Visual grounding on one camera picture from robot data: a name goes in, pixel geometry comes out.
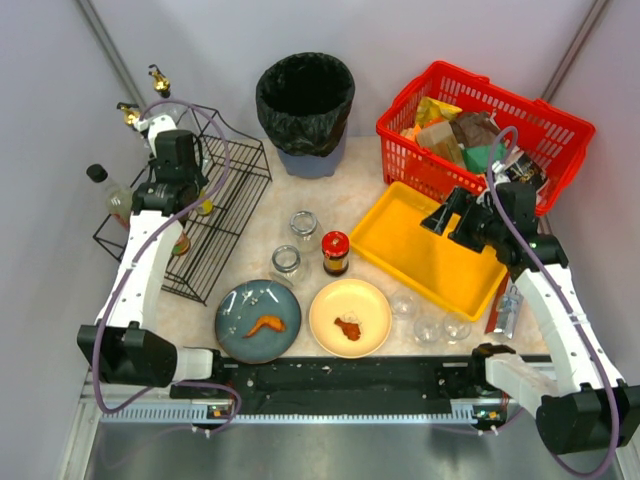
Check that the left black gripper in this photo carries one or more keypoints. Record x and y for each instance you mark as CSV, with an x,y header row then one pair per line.
x,y
151,126

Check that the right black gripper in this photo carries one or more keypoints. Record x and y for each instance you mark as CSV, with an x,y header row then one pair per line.
x,y
463,220

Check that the small yellow seasoning bottle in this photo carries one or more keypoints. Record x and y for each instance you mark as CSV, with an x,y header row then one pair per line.
x,y
205,208

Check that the black-capped dark sauce bottle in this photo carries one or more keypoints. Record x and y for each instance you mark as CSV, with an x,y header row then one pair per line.
x,y
118,197

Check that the red-brown sauce bottle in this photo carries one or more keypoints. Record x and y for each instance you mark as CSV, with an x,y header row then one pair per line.
x,y
182,245

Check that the gold-capped glass bottle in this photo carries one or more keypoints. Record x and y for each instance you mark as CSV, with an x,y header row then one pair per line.
x,y
132,120
162,86

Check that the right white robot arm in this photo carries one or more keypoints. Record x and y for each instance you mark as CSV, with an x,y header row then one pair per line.
x,y
587,405

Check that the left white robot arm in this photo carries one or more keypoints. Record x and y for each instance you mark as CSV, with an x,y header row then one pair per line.
x,y
122,345

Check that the green sponge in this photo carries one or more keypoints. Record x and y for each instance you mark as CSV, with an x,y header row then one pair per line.
x,y
476,158

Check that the yellow plastic tray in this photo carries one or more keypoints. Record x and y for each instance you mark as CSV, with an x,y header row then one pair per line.
x,y
390,236

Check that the brown cardboard box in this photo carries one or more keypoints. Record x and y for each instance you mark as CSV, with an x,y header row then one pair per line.
x,y
440,139

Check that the dark brown snack bag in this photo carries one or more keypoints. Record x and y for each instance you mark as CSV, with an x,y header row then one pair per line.
x,y
473,129

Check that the black gold snack packet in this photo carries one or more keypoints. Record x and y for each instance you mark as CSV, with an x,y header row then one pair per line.
x,y
522,168

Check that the yellow snack bag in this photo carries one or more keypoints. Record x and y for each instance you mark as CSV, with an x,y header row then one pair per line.
x,y
430,110

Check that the left small glass cup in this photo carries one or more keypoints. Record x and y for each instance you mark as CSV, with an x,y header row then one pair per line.
x,y
404,305

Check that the small glass cup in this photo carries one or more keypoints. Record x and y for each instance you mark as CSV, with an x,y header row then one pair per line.
x,y
427,330
404,305
456,326

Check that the silver foil packet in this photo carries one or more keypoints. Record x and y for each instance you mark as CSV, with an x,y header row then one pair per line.
x,y
505,310

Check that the right small glass cup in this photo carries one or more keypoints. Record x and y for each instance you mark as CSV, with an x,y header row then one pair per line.
x,y
456,326

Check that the red-lidded sauce jar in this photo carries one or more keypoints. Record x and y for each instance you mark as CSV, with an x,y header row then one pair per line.
x,y
335,248

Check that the middle small glass cup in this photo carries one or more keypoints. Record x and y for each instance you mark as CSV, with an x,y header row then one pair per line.
x,y
427,330

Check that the red plastic shopping basket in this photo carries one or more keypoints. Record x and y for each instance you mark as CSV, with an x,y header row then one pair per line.
x,y
554,139

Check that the cream ceramic plate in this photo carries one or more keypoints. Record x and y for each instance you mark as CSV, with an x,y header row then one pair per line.
x,y
356,301

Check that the front empty glass jar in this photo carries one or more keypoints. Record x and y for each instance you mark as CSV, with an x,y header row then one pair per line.
x,y
289,266

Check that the empty glass jar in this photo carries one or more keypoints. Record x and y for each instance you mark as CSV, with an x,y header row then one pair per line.
x,y
306,231
289,266

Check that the blue ceramic plate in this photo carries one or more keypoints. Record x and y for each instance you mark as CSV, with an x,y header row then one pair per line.
x,y
240,309

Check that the rear empty glass jar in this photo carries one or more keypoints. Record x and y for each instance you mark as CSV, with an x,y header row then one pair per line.
x,y
306,231

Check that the trash bin with black bag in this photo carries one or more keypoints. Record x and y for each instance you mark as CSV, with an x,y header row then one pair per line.
x,y
303,104

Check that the chicken drumstick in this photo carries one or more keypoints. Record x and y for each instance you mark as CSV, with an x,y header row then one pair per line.
x,y
351,330

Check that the chicken wing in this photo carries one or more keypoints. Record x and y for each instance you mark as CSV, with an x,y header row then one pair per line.
x,y
270,322

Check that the black wire rack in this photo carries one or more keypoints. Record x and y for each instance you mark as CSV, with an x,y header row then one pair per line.
x,y
214,236

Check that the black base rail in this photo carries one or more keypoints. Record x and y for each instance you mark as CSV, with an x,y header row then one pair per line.
x,y
373,385

